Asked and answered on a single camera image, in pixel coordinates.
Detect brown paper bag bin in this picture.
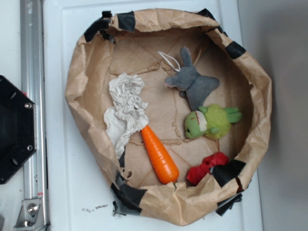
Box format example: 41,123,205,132
65,9,272,226

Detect metal corner bracket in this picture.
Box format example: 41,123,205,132
13,198,44,231

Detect crumpled white cloth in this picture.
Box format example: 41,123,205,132
103,73,149,159

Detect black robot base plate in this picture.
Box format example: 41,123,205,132
0,76,36,185

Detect gray plush animal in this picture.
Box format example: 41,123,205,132
165,47,220,111

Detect green plush toy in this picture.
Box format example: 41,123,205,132
184,104,243,140

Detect red crumpled cloth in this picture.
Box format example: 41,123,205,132
186,152,229,185

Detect orange plastic carrot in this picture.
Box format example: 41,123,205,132
141,125,180,184

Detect aluminum extrusion rail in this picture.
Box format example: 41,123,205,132
20,0,50,231

